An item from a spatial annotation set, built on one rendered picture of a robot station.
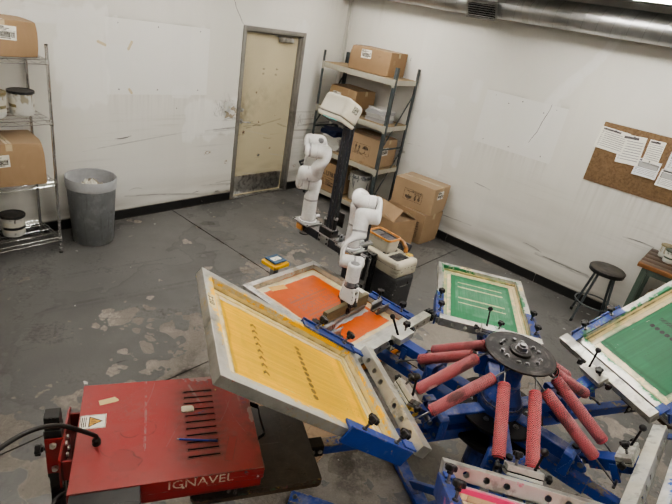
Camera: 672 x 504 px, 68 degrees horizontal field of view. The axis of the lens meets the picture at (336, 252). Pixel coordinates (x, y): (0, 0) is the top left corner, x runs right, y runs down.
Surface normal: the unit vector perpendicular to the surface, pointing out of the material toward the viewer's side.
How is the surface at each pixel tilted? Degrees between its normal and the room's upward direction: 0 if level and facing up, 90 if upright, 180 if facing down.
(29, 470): 0
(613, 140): 88
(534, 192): 90
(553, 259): 90
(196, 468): 0
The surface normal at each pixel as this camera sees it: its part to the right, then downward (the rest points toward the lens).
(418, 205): -0.61, 0.26
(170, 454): 0.17, -0.89
